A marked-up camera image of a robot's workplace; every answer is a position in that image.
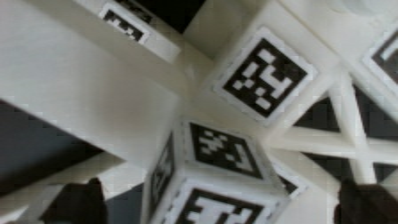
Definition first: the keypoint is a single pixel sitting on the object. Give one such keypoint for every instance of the white chair leg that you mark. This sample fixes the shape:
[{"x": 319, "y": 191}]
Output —
[{"x": 135, "y": 22}]

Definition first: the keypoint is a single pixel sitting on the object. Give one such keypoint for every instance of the white tagged cube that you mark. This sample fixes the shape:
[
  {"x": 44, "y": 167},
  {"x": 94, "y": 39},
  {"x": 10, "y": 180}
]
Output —
[{"x": 211, "y": 183}]

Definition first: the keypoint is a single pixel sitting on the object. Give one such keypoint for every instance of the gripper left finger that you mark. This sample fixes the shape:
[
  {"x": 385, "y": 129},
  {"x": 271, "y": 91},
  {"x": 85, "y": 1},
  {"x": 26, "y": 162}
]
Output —
[{"x": 69, "y": 204}]

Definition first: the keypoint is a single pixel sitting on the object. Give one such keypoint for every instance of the white chair back frame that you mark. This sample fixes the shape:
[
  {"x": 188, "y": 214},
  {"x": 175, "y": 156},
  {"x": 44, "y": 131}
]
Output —
[{"x": 284, "y": 59}]

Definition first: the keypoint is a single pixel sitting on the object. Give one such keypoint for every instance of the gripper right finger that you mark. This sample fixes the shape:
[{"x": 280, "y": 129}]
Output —
[{"x": 367, "y": 205}]

